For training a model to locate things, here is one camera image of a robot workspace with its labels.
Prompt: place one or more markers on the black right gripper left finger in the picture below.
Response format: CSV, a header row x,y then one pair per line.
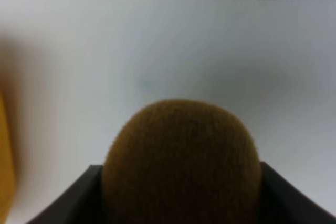
x,y
79,204

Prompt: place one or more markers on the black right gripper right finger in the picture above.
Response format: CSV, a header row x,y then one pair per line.
x,y
283,203

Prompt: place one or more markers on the yellow mango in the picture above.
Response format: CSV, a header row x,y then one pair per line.
x,y
8,182

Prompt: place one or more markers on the brown kiwi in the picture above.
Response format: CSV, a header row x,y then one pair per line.
x,y
180,161

